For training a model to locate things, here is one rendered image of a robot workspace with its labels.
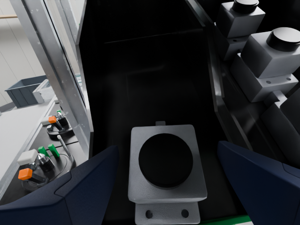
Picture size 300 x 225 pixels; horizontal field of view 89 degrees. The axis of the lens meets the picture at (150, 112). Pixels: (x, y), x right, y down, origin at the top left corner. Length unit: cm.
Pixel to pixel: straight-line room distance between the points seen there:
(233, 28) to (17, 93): 224
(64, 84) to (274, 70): 22
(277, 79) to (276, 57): 3
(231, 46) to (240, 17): 3
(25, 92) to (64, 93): 211
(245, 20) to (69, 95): 24
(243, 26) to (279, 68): 8
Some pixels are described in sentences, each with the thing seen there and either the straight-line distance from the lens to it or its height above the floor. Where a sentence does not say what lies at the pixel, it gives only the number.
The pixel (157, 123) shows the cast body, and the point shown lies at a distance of 15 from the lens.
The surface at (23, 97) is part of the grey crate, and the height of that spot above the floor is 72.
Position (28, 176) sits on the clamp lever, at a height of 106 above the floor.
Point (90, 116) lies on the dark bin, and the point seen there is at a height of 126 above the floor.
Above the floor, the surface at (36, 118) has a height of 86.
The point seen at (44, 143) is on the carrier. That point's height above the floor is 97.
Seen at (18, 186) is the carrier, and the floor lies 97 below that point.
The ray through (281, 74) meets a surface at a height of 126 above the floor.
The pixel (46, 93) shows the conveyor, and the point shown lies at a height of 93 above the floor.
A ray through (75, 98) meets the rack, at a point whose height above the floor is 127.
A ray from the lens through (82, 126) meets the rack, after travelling 20.
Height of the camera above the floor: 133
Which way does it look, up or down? 32 degrees down
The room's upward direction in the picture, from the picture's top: 8 degrees counter-clockwise
